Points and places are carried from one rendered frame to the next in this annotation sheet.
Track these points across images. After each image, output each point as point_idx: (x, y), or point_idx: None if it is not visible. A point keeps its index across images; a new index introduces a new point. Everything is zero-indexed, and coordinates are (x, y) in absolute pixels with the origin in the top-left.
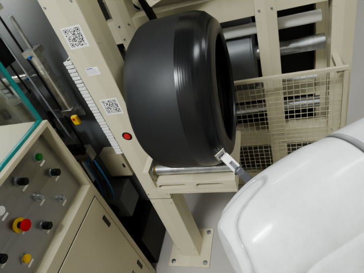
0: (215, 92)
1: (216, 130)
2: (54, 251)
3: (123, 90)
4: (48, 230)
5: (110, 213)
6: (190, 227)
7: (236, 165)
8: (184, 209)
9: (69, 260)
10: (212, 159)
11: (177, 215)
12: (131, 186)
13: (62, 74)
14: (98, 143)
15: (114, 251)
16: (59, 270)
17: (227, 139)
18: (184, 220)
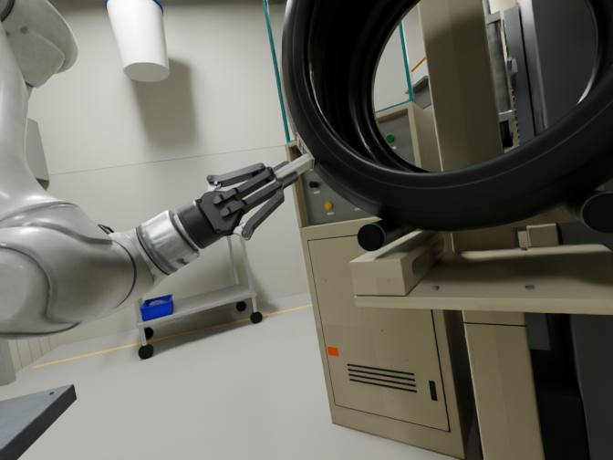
0: (298, 3)
1: (283, 82)
2: (341, 222)
3: (438, 57)
4: (358, 208)
5: None
6: (502, 459)
7: (275, 166)
8: (510, 407)
9: (344, 242)
10: None
11: (472, 378)
12: (539, 313)
13: (535, 65)
14: None
15: (400, 310)
16: (333, 237)
17: (316, 126)
18: (484, 412)
